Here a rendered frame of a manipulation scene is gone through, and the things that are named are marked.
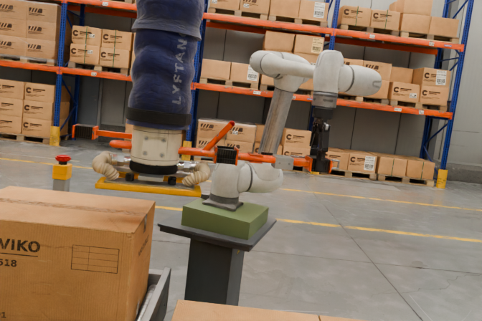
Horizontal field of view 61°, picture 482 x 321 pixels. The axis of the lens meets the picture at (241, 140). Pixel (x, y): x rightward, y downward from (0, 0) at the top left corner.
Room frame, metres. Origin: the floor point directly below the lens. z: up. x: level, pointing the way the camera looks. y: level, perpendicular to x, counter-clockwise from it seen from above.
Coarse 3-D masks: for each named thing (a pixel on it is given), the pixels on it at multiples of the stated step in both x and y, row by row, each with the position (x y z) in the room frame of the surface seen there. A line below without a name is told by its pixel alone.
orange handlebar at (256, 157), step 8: (112, 136) 1.67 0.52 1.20; (120, 136) 1.67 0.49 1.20; (128, 136) 1.68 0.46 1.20; (112, 144) 1.40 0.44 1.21; (120, 144) 1.40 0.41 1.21; (128, 144) 1.41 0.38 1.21; (184, 152) 1.44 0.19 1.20; (192, 152) 1.44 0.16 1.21; (200, 152) 1.44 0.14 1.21; (208, 152) 1.45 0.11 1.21; (248, 152) 1.52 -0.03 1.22; (248, 160) 1.48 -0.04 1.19; (256, 160) 1.48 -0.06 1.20; (264, 160) 1.48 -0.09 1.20; (272, 160) 1.48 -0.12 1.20; (296, 160) 1.50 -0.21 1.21; (304, 160) 1.51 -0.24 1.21
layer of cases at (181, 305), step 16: (176, 304) 1.62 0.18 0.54; (192, 304) 1.63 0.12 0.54; (208, 304) 1.65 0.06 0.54; (176, 320) 1.49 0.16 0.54; (192, 320) 1.51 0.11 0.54; (208, 320) 1.52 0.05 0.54; (224, 320) 1.53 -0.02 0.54; (240, 320) 1.55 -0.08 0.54; (256, 320) 1.56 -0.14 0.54; (272, 320) 1.57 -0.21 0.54; (288, 320) 1.59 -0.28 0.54; (304, 320) 1.60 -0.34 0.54; (320, 320) 1.63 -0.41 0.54; (336, 320) 1.63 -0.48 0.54; (352, 320) 1.65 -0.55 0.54
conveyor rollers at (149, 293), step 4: (152, 284) 1.75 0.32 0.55; (148, 288) 1.73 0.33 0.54; (152, 288) 1.71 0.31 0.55; (148, 292) 1.67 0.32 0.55; (152, 292) 1.68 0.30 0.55; (148, 296) 1.64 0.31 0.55; (144, 300) 1.61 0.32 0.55; (148, 300) 1.61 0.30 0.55; (144, 304) 1.58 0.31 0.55; (140, 308) 1.55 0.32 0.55; (144, 308) 1.54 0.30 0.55; (140, 312) 1.51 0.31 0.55; (140, 316) 1.48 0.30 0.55; (136, 320) 1.45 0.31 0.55; (140, 320) 1.46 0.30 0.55
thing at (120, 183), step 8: (128, 176) 1.33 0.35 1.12; (96, 184) 1.28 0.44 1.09; (104, 184) 1.29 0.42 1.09; (112, 184) 1.29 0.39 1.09; (120, 184) 1.30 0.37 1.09; (128, 184) 1.31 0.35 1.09; (136, 184) 1.32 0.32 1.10; (144, 184) 1.32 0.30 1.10; (152, 184) 1.33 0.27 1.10; (160, 184) 1.35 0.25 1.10; (168, 184) 1.36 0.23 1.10; (176, 184) 1.37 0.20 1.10; (144, 192) 1.31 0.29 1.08; (152, 192) 1.31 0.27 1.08; (160, 192) 1.31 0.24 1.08; (168, 192) 1.32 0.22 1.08; (176, 192) 1.32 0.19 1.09; (184, 192) 1.32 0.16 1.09; (192, 192) 1.33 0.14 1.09; (200, 192) 1.33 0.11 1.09
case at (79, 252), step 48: (0, 192) 1.55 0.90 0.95; (48, 192) 1.62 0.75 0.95; (0, 240) 1.26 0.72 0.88; (48, 240) 1.27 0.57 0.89; (96, 240) 1.28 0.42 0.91; (144, 240) 1.49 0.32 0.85; (0, 288) 1.26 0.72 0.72; (48, 288) 1.27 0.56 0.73; (96, 288) 1.28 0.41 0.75; (144, 288) 1.60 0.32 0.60
